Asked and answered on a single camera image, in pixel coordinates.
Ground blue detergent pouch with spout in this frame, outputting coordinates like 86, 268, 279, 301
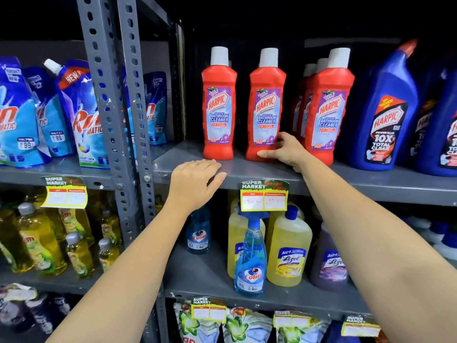
43, 58, 110, 170

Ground blue glass cleaner refill bottle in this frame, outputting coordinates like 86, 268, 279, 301
185, 206, 212, 255

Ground blue toilet cleaner bottle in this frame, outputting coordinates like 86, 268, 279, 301
348, 39, 419, 172
415, 61, 457, 177
399, 66, 440, 167

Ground yellow shelf price tag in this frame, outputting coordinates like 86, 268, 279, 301
41, 176, 88, 210
273, 310, 313, 329
341, 315, 381, 338
191, 297, 228, 324
240, 179, 289, 212

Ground grey metal shelving rack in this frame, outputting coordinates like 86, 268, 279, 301
0, 0, 143, 343
116, 0, 457, 343

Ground row of yellow dishwash bottles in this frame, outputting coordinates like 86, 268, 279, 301
0, 188, 123, 280

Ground person's right hand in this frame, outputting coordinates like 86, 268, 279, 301
257, 132, 312, 173

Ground person's left hand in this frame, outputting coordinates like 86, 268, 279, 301
167, 159, 228, 215

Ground green white detergent pouch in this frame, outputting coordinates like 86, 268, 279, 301
174, 301, 223, 343
223, 307, 274, 343
276, 317, 330, 343

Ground blue glass cleaner spray bottle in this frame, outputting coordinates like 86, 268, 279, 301
233, 210, 270, 297

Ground person's left forearm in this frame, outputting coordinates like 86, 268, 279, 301
46, 201, 190, 343

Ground red bathroom cleaner bottle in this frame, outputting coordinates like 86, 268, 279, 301
202, 46, 238, 161
246, 48, 287, 163
289, 63, 317, 137
297, 58, 329, 141
304, 48, 355, 167

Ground purple floor cleaner bottle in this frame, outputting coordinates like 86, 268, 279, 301
309, 221, 349, 292

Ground dark blue packet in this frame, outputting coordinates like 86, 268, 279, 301
322, 319, 362, 343

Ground pile of dark packets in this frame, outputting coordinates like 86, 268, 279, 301
0, 283, 73, 335

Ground person's right forearm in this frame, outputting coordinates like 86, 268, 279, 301
295, 163, 457, 343

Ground white bottles with blue caps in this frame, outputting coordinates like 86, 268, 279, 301
402, 213, 457, 262

